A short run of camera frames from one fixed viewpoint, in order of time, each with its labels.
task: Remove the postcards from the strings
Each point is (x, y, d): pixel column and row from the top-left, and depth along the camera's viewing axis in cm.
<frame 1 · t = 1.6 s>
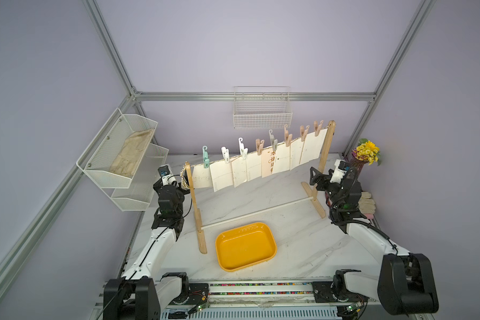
left hand: (175, 176, 81), fingers open
right hand: (321, 172, 84), fingers open
yellow plastic tray: (246, 246, 90), on the table
wooden clothesline rack: (314, 196, 100), point 4 cm above the table
white mesh lower shelf: (136, 197, 78), point 22 cm above the table
beige cloth in shelf: (126, 162, 78), point 31 cm above the table
dark purple vase: (356, 165, 96), point 16 cm above the table
white postcard: (281, 162, 73), point 35 cm above the table

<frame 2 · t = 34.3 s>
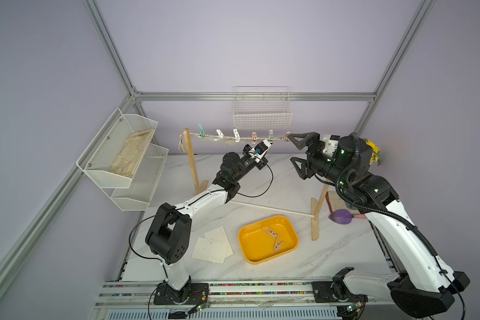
left hand: (268, 142, 75), fingers closed
right hand: (288, 150, 61), fingers open
yellow plastic tray: (267, 239, 88), on the table
wooden clothesline rack: (314, 208, 96), point 3 cm above the table
pink clothespin: (278, 245, 86), point 2 cm above the table
pink clothespin 2: (270, 232, 90), on the table
white postcard 2: (214, 250, 88), on the table
white postcard 3: (219, 234, 92), on the table
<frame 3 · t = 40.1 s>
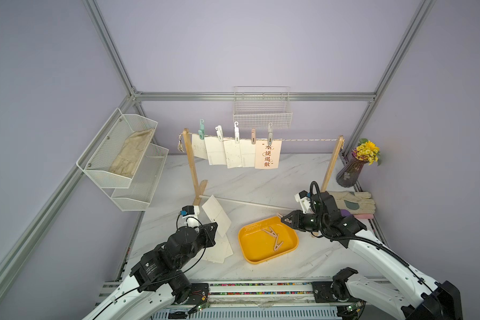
left hand: (217, 228, 71), fingers closed
right hand: (284, 223, 77), fingers open
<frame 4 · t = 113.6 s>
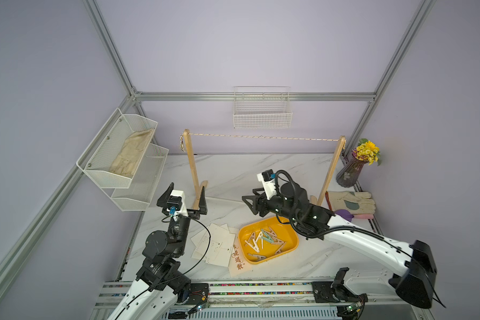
left hand: (188, 188, 64), fingers open
right hand: (252, 196, 72), fingers open
green plastic clothespin: (265, 236, 88), point 2 cm above the table
white plastic clothespin: (255, 247, 85), point 2 cm above the table
grey plastic clothespin: (258, 257, 83), on the table
white postcard 4: (218, 235, 90), on the table
white postcard 5: (219, 254, 84), on the table
pink lettered postcard: (238, 266, 81), on the table
